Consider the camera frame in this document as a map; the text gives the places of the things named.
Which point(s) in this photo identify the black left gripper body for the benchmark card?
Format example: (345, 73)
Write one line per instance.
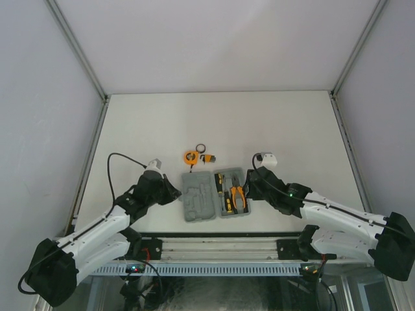
(154, 198)

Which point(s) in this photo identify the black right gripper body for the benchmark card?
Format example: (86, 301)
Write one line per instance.
(256, 195)

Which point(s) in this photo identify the orange black pliers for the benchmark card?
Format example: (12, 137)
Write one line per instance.
(237, 196)

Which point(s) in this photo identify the short yellow black screwdriver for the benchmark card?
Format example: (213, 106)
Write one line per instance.
(227, 202)

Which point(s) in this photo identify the grey plastic tool case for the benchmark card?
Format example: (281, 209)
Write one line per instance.
(200, 198)

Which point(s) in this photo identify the long black yellow screwdriver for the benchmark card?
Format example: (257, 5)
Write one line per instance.
(219, 187)

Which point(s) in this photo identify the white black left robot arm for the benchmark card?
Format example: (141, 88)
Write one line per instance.
(59, 266)

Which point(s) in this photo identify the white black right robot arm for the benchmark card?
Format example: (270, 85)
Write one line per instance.
(334, 230)

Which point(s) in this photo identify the orange tape measure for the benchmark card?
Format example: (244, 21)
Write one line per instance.
(191, 158)

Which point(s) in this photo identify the black electrical tape roll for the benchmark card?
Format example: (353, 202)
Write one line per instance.
(200, 148)

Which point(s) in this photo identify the orange hex key set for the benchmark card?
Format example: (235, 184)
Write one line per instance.
(207, 158)

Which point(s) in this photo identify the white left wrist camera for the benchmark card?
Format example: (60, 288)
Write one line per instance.
(154, 165)

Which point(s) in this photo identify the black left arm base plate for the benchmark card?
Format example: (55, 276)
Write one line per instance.
(146, 249)

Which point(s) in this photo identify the aluminium front rail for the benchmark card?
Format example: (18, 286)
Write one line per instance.
(224, 249)

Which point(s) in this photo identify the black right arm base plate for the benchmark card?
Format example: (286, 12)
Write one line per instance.
(290, 249)

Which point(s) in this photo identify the grey slotted cable duct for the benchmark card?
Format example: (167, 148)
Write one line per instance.
(122, 269)

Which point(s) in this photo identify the left aluminium frame post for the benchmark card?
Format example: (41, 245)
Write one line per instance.
(75, 46)

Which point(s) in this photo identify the aluminium frame post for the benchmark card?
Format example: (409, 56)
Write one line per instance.
(359, 45)
(75, 46)

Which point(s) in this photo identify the right aluminium frame post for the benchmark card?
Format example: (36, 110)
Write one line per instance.
(359, 45)

